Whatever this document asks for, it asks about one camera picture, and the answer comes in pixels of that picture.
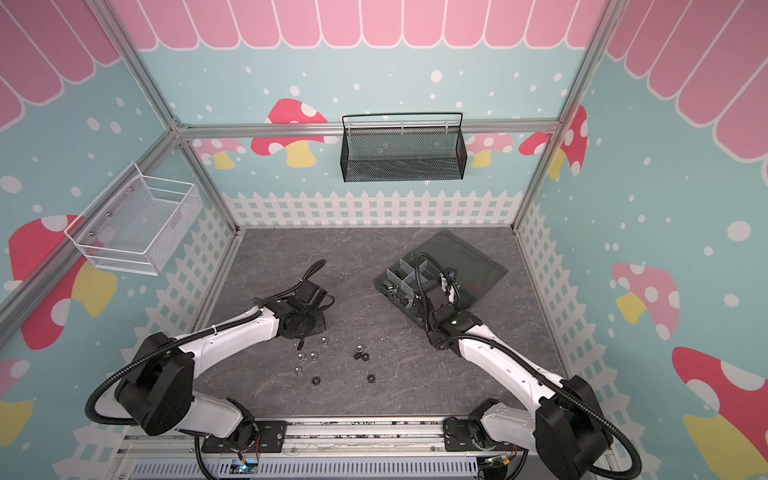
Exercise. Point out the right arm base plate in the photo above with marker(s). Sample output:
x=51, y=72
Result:
x=463, y=435

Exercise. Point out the black wire mesh basket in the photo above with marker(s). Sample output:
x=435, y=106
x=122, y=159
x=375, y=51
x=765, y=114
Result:
x=403, y=147

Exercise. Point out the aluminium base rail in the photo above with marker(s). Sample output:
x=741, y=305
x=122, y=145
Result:
x=321, y=436

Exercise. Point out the dark green compartment organizer box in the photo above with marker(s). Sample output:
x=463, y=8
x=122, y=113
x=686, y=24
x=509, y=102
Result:
x=473, y=273

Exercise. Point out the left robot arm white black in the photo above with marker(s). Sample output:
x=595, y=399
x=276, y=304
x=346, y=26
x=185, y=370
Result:
x=155, y=390

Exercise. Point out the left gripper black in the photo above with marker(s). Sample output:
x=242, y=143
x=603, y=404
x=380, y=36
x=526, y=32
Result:
x=320, y=325

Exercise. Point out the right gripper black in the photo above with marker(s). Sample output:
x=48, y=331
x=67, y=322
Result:
x=417, y=294

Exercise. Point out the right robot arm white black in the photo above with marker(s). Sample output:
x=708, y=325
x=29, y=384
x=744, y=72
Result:
x=567, y=427

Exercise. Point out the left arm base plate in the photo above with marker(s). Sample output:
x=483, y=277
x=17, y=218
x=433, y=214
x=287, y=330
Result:
x=268, y=437

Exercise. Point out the silver washers cluster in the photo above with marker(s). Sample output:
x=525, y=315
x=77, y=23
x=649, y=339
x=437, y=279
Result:
x=306, y=357

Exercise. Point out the white slotted cable duct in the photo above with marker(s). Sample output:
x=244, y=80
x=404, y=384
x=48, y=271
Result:
x=345, y=468

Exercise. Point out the white wire mesh basket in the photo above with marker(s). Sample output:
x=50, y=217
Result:
x=137, y=227

